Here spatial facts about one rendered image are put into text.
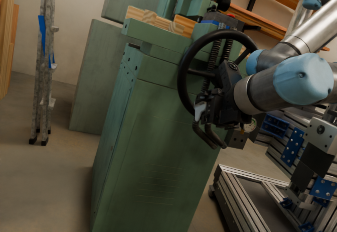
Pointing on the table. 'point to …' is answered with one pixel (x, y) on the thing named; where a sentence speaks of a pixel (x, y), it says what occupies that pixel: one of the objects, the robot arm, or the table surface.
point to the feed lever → (223, 3)
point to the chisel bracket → (199, 8)
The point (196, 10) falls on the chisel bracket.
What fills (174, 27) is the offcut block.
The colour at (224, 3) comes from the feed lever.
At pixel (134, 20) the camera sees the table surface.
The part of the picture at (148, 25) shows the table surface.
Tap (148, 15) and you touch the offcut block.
